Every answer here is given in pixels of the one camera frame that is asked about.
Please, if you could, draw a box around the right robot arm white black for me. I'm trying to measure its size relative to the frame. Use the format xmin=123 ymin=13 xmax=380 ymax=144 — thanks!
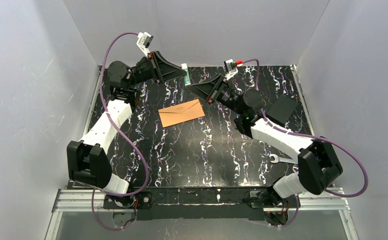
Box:
xmin=185 ymin=73 xmax=343 ymax=201

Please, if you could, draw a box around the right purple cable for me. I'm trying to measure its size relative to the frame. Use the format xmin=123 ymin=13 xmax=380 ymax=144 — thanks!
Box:
xmin=241 ymin=58 xmax=369 ymax=229

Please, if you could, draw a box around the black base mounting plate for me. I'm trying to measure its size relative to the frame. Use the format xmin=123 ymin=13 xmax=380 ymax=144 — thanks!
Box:
xmin=101 ymin=186 xmax=301 ymax=222

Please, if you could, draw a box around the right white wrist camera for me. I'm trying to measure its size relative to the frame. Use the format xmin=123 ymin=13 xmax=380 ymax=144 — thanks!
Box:
xmin=223 ymin=59 xmax=244 ymax=81

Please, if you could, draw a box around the aluminium frame rail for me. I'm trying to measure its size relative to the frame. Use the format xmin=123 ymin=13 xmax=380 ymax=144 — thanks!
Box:
xmin=53 ymin=66 xmax=345 ymax=226

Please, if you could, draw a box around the black square pad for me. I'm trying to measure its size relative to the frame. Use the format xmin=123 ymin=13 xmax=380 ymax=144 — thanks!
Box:
xmin=265 ymin=95 xmax=299 ymax=127

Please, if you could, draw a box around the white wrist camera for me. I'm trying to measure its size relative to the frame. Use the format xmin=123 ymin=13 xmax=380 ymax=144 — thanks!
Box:
xmin=223 ymin=59 xmax=244 ymax=81
xmin=136 ymin=32 xmax=154 ymax=57

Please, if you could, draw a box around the orange paper envelope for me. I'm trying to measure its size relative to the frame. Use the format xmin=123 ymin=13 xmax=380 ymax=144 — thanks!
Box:
xmin=158 ymin=99 xmax=205 ymax=128

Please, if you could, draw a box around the green white glue stick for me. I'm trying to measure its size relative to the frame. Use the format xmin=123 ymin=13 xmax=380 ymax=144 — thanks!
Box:
xmin=180 ymin=63 xmax=191 ymax=86

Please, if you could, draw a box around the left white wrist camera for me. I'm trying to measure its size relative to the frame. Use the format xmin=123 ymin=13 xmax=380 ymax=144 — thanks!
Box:
xmin=136 ymin=32 xmax=154 ymax=57

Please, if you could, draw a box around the silver open-end wrench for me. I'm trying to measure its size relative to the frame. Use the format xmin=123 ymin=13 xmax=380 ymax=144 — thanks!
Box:
xmin=269 ymin=154 xmax=298 ymax=165

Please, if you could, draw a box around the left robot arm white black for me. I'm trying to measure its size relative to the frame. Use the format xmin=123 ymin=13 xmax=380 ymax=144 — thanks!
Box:
xmin=66 ymin=51 xmax=187 ymax=196

